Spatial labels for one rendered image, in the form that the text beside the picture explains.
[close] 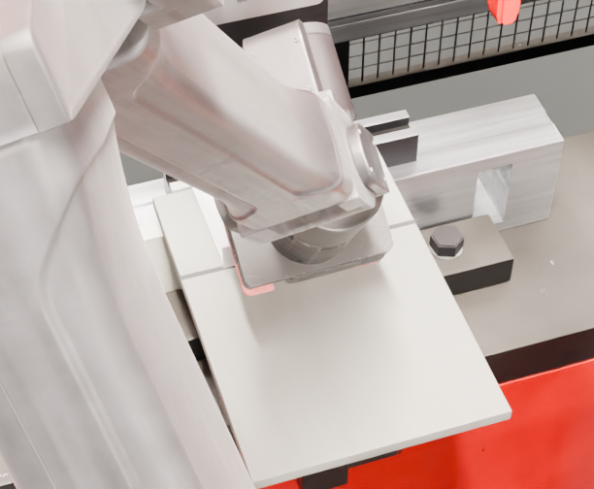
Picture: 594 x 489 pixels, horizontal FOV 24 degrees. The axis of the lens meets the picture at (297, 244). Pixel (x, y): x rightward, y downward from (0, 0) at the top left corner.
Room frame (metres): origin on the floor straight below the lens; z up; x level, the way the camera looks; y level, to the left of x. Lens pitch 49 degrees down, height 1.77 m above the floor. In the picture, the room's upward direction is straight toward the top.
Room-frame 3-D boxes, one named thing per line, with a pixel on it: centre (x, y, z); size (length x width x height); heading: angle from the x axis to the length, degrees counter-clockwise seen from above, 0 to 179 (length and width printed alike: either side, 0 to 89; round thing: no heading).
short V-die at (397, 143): (0.78, 0.00, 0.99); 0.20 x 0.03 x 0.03; 108
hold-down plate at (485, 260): (0.73, -0.03, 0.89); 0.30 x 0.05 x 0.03; 108
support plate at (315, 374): (0.63, -0.02, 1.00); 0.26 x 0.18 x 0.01; 18
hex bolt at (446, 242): (0.76, -0.12, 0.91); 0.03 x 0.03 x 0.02
